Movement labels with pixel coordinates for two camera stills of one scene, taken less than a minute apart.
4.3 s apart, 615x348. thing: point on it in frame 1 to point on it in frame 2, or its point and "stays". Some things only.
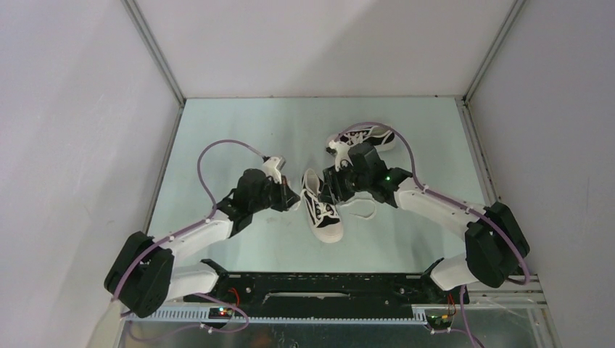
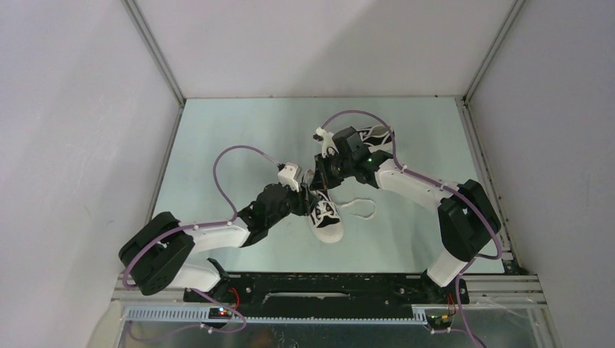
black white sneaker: (324, 219) stays
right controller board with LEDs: (439, 322) stays
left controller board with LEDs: (220, 313) stays
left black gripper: (287, 199) to (303, 199)
